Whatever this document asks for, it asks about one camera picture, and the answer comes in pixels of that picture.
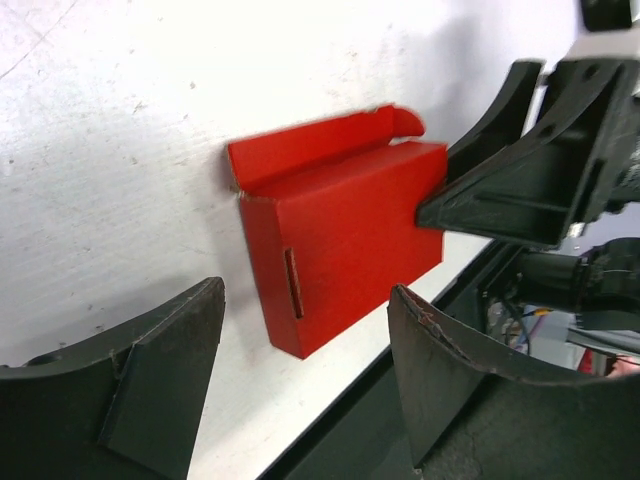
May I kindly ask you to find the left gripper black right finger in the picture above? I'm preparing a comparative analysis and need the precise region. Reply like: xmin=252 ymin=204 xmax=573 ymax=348
xmin=388 ymin=285 xmax=639 ymax=479

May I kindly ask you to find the red paper box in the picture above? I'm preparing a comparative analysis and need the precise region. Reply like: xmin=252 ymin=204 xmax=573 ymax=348
xmin=227 ymin=104 xmax=448 ymax=359

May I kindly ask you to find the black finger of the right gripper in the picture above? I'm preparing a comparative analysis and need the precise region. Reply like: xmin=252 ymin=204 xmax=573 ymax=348
xmin=446 ymin=60 xmax=543 ymax=185
xmin=415 ymin=62 xmax=639 ymax=246

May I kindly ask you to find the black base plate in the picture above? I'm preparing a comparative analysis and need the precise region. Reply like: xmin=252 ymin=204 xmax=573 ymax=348
xmin=259 ymin=239 xmax=640 ymax=480

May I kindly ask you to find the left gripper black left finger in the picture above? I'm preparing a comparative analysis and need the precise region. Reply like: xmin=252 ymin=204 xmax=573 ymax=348
xmin=1 ymin=277 xmax=225 ymax=479

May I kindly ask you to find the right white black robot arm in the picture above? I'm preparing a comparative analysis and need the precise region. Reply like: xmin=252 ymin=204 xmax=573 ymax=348
xmin=415 ymin=58 xmax=639 ymax=328

